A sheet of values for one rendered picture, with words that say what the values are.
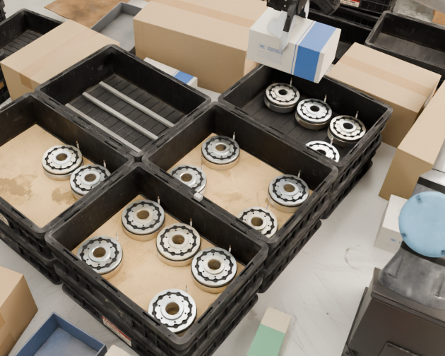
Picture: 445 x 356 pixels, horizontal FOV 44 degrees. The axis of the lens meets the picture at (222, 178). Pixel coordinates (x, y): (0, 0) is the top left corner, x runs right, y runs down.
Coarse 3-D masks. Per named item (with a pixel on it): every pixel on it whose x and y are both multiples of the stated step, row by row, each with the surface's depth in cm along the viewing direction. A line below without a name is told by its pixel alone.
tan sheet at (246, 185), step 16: (192, 160) 149; (240, 160) 150; (256, 160) 150; (208, 176) 146; (224, 176) 146; (240, 176) 146; (256, 176) 147; (272, 176) 147; (208, 192) 142; (224, 192) 142; (240, 192) 143; (256, 192) 143; (224, 208) 139; (240, 208) 139; (272, 208) 140
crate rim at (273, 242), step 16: (256, 128) 145; (160, 144) 139; (288, 144) 141; (144, 160) 135; (320, 160) 138; (336, 176) 136; (192, 192) 129; (320, 192) 131; (304, 208) 127; (240, 224) 123; (288, 224) 124; (272, 240) 121
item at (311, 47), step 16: (272, 16) 141; (256, 32) 137; (304, 32) 137; (320, 32) 138; (336, 32) 138; (256, 48) 140; (272, 48) 138; (288, 48) 136; (304, 48) 133; (320, 48) 133; (336, 48) 143; (272, 64) 141; (288, 64) 139; (304, 64) 137; (320, 64) 134
